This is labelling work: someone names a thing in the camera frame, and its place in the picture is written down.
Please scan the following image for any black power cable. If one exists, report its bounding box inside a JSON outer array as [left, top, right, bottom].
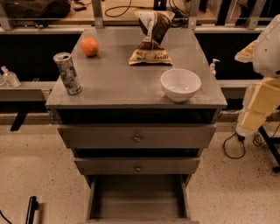
[[222, 122, 280, 160]]

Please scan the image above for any clear sanitizer bottle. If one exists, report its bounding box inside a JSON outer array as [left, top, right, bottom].
[[1, 66, 21, 88]]

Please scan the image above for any silver drink can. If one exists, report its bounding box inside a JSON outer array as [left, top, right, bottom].
[[53, 52, 81, 95]]

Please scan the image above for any top grey drawer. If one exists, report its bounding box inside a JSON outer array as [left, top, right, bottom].
[[58, 124, 216, 149]]

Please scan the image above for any grey drawer cabinet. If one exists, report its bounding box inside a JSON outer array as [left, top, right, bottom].
[[45, 26, 228, 224]]

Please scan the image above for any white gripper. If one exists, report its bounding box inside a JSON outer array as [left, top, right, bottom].
[[234, 40, 280, 137]]

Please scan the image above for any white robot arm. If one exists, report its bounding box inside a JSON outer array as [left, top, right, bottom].
[[234, 15, 280, 137]]

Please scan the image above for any bottom grey drawer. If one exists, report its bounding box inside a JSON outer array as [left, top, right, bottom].
[[86, 174, 200, 224]]

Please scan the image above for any orange fruit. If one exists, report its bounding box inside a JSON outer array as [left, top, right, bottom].
[[80, 38, 100, 57]]

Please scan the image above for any brown chip bag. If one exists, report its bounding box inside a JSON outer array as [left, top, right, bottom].
[[129, 10, 175, 66]]

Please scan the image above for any black backpack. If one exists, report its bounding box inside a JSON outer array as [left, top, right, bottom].
[[1, 0, 71, 19]]

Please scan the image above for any black floor bar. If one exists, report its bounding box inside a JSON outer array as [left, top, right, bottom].
[[25, 196, 38, 224]]

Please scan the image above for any black cable on desk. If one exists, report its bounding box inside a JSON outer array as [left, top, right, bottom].
[[104, 0, 133, 18]]

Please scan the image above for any white bowl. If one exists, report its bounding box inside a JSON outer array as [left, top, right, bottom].
[[160, 68, 201, 102]]

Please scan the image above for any black stand leg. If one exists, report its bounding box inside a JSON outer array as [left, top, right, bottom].
[[259, 126, 280, 173]]

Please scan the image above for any white pump bottle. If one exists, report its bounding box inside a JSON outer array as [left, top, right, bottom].
[[209, 59, 220, 76]]

